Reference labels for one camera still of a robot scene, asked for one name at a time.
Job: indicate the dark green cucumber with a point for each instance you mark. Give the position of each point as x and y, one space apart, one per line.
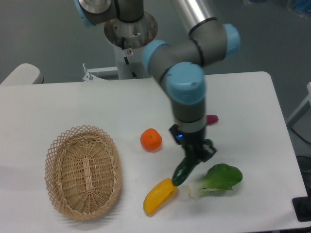
185 168

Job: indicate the orange tangerine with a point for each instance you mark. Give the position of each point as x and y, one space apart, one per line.
150 139

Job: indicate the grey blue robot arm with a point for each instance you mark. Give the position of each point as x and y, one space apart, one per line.
178 69

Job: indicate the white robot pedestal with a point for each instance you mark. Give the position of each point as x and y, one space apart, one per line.
128 41

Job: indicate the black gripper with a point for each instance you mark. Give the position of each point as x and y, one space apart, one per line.
193 141

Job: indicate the yellow squash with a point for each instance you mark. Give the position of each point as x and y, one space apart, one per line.
158 196

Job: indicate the purple sweet potato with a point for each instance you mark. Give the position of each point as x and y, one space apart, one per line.
212 119

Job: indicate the white furniture frame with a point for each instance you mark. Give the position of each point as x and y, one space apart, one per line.
300 110

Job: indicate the white chair armrest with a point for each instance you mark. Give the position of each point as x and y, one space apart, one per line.
24 74

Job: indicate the black device at table edge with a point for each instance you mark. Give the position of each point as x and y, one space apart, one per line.
302 208

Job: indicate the green bok choy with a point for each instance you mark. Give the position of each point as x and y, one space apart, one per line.
221 177

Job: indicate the woven wicker basket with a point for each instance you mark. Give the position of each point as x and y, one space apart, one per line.
83 173

